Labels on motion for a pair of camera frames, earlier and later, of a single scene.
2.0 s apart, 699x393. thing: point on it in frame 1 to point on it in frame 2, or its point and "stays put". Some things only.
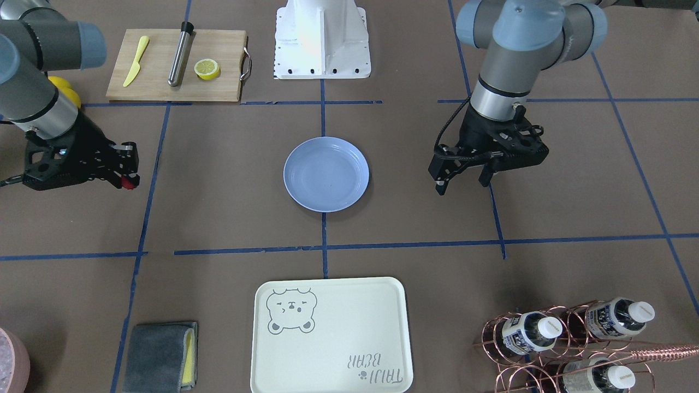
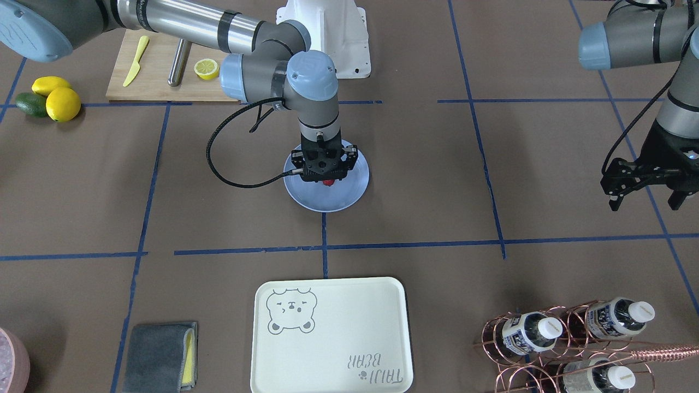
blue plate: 326,174 stays put
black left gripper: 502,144 to 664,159
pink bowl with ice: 15,363 stays put
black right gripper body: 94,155 to 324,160
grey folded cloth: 161,358 stays put
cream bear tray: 331,335 stays put
